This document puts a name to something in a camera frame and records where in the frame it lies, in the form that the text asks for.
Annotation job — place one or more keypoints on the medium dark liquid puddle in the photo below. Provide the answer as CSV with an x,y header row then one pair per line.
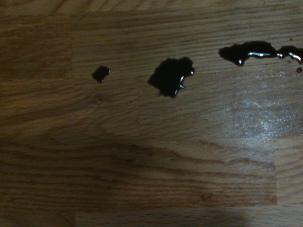
x,y
168,75

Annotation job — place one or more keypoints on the small dark liquid puddle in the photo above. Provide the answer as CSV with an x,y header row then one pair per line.
x,y
100,73

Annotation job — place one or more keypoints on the long dark liquid puddle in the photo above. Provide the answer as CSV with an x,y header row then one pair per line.
x,y
236,53

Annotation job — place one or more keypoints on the tiny dark liquid droplet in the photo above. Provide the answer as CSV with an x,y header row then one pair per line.
x,y
299,70

